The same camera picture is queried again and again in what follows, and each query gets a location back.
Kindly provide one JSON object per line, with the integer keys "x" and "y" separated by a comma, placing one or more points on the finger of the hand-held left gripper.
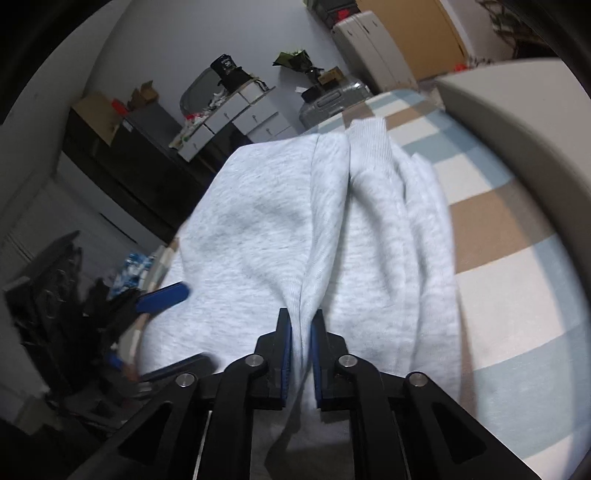
{"x": 166, "y": 295}
{"x": 184, "y": 364}

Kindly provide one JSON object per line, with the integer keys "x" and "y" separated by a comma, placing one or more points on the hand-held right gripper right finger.
{"x": 316, "y": 364}

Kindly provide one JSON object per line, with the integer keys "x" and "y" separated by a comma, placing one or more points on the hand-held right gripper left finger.
{"x": 287, "y": 355}

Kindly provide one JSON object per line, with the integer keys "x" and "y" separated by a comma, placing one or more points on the light grey hoodie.
{"x": 277, "y": 221}

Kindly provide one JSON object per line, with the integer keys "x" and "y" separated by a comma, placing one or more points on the blue plaid quilt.
{"x": 131, "y": 272}

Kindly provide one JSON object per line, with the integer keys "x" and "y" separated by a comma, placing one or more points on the black wardrobe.
{"x": 129, "y": 184}

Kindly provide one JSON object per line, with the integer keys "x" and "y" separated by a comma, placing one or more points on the pile of small clutter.
{"x": 194, "y": 122}

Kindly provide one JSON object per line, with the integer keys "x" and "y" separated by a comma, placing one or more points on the dark grey refrigerator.
{"x": 154, "y": 117}

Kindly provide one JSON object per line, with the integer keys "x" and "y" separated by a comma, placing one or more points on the red box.
{"x": 119, "y": 107}

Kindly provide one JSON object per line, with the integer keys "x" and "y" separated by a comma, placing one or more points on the brown checked bedsheet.
{"x": 498, "y": 295}

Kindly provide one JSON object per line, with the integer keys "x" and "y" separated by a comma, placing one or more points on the large flat cardboard box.
{"x": 94, "y": 113}

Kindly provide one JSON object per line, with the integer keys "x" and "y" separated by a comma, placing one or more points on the white dressing table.
{"x": 258, "y": 117}

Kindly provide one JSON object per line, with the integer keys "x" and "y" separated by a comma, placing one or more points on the arched mirror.
{"x": 198, "y": 92}

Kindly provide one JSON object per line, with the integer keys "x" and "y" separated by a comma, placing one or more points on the black cylindrical container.
{"x": 228, "y": 71}

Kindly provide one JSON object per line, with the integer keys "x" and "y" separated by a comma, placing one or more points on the small black box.
{"x": 310, "y": 94}

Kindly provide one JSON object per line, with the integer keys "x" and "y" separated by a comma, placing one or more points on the silver suitcase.
{"x": 328, "y": 104}

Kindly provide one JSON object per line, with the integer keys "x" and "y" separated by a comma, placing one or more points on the dark green wrapped bouquet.
{"x": 293, "y": 60}

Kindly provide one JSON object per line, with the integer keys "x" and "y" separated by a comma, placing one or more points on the small brown cardboard box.
{"x": 331, "y": 76}

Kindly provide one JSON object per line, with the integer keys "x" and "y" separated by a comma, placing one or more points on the beige upright suitcase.
{"x": 374, "y": 50}

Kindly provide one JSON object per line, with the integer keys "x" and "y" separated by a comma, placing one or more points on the red yellow plastic toys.
{"x": 458, "y": 68}

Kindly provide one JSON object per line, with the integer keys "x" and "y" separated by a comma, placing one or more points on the black and red shoebox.
{"x": 337, "y": 11}

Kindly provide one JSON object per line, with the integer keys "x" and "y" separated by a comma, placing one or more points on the wooden door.
{"x": 415, "y": 32}

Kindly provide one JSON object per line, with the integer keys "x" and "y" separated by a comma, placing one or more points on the wooden shoe rack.
{"x": 512, "y": 27}

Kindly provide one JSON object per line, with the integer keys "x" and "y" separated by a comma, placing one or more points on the black metal frame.
{"x": 46, "y": 300}

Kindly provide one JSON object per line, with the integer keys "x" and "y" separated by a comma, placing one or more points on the grey padded bed frame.
{"x": 517, "y": 120}

